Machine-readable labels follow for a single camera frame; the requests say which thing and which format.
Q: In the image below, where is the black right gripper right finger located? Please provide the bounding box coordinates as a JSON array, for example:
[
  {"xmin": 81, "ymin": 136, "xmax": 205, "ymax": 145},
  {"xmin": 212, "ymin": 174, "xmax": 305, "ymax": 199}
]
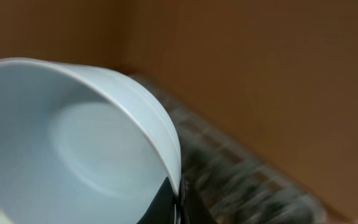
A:
[{"xmin": 180, "ymin": 176, "xmax": 218, "ymax": 224}]

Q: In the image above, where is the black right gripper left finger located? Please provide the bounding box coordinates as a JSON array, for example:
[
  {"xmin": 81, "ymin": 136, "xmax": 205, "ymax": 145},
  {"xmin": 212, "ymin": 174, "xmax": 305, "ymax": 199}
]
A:
[{"xmin": 137, "ymin": 178, "xmax": 176, "ymax": 224}]

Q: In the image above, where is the grey dishwasher rack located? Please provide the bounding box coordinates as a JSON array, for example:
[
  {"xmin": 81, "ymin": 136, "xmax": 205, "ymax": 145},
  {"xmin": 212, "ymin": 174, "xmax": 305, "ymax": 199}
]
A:
[{"xmin": 0, "ymin": 74, "xmax": 358, "ymax": 224}]

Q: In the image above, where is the light blue bowl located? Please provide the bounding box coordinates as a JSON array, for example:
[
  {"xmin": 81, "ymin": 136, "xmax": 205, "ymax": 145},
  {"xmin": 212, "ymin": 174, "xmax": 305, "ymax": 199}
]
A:
[{"xmin": 0, "ymin": 58, "xmax": 181, "ymax": 223}]

